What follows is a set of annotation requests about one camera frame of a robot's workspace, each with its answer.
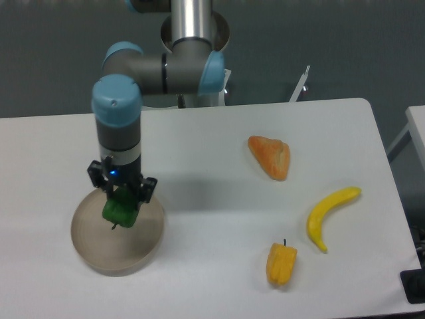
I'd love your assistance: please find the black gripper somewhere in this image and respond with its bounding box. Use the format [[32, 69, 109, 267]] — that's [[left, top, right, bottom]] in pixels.
[[87, 156, 157, 210]]

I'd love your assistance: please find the green bell pepper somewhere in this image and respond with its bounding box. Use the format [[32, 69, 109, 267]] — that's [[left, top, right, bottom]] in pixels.
[[102, 187, 139, 229]]

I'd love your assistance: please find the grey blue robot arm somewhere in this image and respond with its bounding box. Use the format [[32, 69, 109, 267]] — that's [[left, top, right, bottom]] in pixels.
[[88, 1, 225, 210]]

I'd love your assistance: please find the beige round plate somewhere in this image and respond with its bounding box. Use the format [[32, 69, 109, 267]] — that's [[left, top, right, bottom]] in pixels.
[[70, 189, 165, 276]]

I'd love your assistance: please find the orange bell pepper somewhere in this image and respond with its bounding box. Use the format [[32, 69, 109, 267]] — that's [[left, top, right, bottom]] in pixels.
[[248, 136, 290, 181]]

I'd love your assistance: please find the yellow bell pepper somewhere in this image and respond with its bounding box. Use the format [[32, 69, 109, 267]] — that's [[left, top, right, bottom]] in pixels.
[[266, 239, 298, 286]]

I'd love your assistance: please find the yellow banana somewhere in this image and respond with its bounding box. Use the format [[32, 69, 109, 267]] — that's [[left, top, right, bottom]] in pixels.
[[305, 186, 362, 253]]

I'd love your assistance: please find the white side table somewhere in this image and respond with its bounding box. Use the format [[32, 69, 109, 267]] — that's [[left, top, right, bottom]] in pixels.
[[386, 105, 424, 167]]

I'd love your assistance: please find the black device at edge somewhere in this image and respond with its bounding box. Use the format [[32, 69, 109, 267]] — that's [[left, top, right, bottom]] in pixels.
[[400, 268, 424, 304]]

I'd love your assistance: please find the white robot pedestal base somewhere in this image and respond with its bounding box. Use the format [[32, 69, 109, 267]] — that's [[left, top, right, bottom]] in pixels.
[[139, 9, 311, 110]]

